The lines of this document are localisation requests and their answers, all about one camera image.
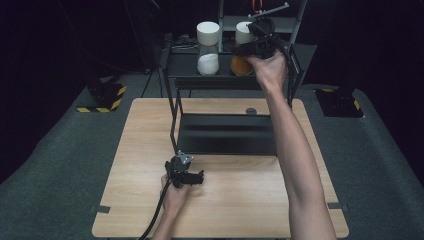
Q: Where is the left hand-held gripper black cable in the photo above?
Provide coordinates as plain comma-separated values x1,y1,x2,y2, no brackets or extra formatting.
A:
137,179,175,240

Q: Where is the grey tape strip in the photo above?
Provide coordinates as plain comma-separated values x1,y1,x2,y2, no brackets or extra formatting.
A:
327,201,350,212
89,204,112,215

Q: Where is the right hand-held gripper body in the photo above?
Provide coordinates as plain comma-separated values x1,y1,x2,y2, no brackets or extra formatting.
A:
245,16,288,61

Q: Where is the glass jar of white powder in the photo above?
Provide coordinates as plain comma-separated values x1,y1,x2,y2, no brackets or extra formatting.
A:
196,21,221,77

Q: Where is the right hand-held gripper black cable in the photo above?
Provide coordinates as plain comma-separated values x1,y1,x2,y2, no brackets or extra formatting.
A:
247,21,302,88

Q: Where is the person's left hand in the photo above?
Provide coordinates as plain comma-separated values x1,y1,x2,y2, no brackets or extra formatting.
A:
160,173,194,214

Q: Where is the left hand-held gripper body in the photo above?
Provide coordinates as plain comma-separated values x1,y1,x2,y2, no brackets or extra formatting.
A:
164,150,196,189

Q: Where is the person's right hand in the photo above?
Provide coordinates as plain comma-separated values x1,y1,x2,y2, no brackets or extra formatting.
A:
244,49,290,94

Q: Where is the black metal shelf rack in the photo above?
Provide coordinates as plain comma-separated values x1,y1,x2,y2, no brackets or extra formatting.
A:
159,42,318,157

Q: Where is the glass jar of orange powder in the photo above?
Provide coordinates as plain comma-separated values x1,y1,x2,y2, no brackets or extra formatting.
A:
230,21,256,77

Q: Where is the black base with hazard stripes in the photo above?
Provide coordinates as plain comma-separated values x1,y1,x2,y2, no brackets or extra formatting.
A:
76,78,128,114
314,87,365,118

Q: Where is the hand-held gripper black cable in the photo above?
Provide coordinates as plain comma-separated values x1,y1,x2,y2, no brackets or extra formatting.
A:
137,179,175,240
247,21,302,88

